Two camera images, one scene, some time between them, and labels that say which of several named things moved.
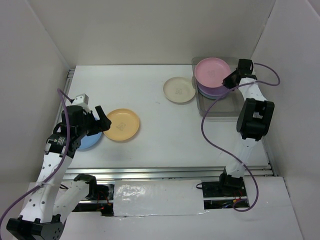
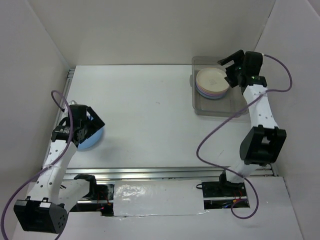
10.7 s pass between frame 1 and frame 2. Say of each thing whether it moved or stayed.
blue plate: stayed
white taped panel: stayed
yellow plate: moved
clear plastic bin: moved
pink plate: moved
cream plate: moved
